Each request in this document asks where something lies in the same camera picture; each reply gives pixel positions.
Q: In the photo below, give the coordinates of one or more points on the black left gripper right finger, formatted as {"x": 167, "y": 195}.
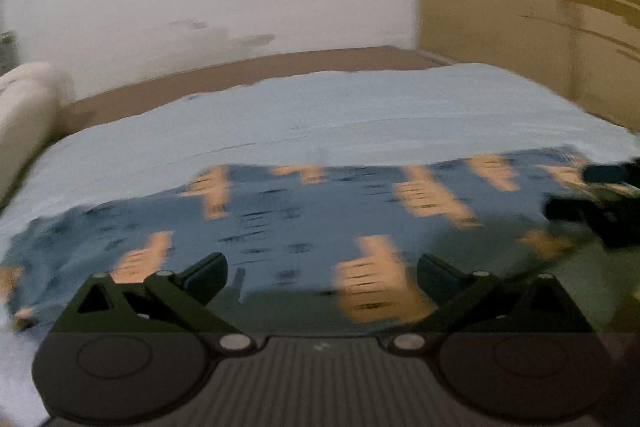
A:
{"x": 480, "y": 302}

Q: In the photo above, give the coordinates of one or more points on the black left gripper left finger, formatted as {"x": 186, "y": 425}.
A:
{"x": 165, "y": 302}

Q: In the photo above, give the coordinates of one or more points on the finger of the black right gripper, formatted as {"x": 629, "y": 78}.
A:
{"x": 615, "y": 221}
{"x": 623, "y": 173}

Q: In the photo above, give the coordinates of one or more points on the blue pants with orange print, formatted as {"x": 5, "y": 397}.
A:
{"x": 310, "y": 249}

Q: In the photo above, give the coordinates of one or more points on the light blue bed sheet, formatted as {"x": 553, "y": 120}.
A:
{"x": 322, "y": 120}

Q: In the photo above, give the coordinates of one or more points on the brown bed base board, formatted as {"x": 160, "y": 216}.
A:
{"x": 141, "y": 97}

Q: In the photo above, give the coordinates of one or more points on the cream rolled blanket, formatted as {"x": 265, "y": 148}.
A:
{"x": 34, "y": 100}

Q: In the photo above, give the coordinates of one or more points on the metal bed headboard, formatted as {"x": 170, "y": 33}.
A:
{"x": 8, "y": 52}

